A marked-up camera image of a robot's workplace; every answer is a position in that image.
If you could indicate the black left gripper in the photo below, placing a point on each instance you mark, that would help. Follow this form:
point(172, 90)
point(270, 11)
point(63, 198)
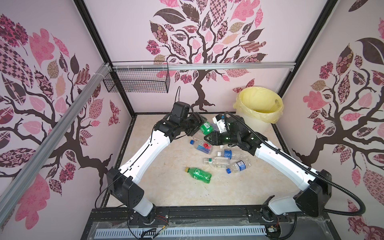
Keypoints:
point(198, 120)

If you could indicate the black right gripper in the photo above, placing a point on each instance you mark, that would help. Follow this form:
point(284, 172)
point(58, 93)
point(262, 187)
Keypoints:
point(215, 138)

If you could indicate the green soda bottle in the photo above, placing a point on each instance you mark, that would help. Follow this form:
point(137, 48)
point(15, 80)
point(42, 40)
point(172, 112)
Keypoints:
point(199, 174)
point(206, 128)

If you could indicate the clear bottle green cap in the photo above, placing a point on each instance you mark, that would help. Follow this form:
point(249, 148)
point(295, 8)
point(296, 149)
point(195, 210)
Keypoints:
point(217, 162)

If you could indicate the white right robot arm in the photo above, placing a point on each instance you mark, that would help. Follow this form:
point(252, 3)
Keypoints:
point(312, 194)

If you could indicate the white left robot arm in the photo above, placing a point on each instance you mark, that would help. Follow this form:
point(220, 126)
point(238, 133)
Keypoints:
point(123, 183)

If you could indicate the cream bin yellow bag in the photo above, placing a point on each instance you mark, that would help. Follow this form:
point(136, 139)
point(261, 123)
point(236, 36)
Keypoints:
point(259, 107)

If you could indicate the bottle blue label white cap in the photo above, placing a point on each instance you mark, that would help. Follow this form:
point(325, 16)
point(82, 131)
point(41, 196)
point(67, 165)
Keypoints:
point(231, 154)

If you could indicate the small bottle blue cap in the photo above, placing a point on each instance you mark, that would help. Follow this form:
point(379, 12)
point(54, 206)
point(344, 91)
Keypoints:
point(238, 166)

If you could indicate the Fiji bottle red flower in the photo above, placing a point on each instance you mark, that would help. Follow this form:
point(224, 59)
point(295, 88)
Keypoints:
point(201, 146)

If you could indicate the white vent strip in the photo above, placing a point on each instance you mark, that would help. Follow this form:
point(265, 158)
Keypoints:
point(179, 232)

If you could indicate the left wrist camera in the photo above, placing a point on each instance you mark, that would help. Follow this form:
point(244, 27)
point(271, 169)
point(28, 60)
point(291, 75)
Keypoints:
point(180, 110)

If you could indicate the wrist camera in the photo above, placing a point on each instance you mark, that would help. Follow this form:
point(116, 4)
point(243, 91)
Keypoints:
point(180, 110)
point(220, 122)

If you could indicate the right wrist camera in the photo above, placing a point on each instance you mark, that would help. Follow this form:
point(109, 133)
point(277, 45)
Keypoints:
point(220, 122)

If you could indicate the black wire basket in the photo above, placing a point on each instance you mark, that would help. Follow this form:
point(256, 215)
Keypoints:
point(138, 77)

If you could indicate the aluminium rail back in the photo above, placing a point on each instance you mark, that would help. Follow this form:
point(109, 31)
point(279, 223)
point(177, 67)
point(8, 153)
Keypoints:
point(221, 66)

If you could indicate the aluminium rail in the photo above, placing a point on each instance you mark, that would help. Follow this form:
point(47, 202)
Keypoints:
point(24, 179)
point(221, 66)

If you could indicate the aluminium rail left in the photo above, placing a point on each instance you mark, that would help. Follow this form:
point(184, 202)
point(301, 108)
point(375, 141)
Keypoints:
point(24, 179)

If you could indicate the black base frame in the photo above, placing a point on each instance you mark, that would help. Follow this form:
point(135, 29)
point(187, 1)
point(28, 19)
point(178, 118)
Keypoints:
point(284, 227)

